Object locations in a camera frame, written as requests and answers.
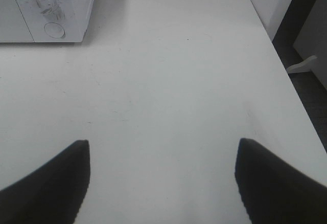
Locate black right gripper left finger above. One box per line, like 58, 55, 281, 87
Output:
1, 140, 90, 223

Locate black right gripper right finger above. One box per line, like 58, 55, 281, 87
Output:
235, 138, 326, 223

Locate white microwave door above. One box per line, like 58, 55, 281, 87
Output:
1, 0, 34, 42

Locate white timer knob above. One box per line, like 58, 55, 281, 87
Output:
29, 0, 63, 20

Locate white microwave oven body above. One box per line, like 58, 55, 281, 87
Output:
16, 0, 94, 43

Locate white furniture foot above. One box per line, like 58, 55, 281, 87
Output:
286, 55, 317, 74

